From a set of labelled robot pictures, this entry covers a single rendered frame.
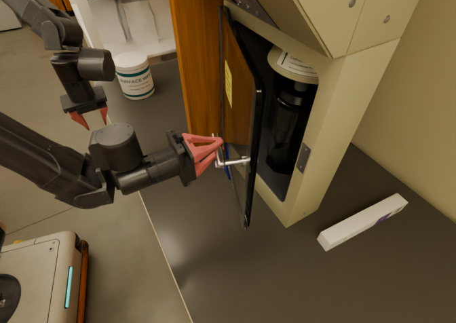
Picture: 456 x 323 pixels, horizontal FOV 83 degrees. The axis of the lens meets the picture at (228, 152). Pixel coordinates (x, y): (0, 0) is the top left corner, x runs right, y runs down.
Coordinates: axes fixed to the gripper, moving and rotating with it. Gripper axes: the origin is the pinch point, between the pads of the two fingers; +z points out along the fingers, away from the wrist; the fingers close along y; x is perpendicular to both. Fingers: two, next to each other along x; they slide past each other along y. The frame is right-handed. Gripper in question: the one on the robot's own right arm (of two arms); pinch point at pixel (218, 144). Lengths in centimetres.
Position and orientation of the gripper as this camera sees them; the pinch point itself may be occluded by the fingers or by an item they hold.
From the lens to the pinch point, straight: 51.8
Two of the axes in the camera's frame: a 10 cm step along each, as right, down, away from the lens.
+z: 8.8, -3.4, 3.2
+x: -4.7, -6.3, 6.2
